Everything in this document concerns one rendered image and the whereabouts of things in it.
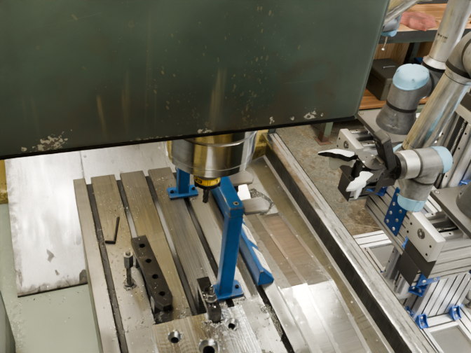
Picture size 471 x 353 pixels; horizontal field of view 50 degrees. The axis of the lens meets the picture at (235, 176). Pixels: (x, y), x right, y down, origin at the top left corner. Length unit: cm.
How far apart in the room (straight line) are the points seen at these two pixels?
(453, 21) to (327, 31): 129
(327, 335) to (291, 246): 39
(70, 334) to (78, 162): 66
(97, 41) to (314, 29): 28
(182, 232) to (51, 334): 51
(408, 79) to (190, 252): 98
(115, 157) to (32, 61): 143
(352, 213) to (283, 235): 135
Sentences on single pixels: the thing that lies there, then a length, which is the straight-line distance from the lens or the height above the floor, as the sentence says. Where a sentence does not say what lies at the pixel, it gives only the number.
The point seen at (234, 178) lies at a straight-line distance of 132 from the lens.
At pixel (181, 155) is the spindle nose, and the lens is 84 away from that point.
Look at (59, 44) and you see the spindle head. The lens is 63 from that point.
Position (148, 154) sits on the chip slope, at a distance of 205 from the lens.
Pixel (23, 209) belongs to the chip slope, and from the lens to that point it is 196.
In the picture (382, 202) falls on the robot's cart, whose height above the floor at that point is 78.
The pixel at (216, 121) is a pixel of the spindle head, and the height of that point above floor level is 164.
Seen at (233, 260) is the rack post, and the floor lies 104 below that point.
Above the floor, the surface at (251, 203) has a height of 122.
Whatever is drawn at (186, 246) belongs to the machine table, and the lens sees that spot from 157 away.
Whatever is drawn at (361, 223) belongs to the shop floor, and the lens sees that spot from 317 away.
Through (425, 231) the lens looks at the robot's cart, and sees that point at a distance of 170.
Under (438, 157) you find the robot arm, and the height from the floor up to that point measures 131.
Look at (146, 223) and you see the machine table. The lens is 163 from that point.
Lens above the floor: 203
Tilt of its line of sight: 38 degrees down
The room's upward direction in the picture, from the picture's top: 7 degrees clockwise
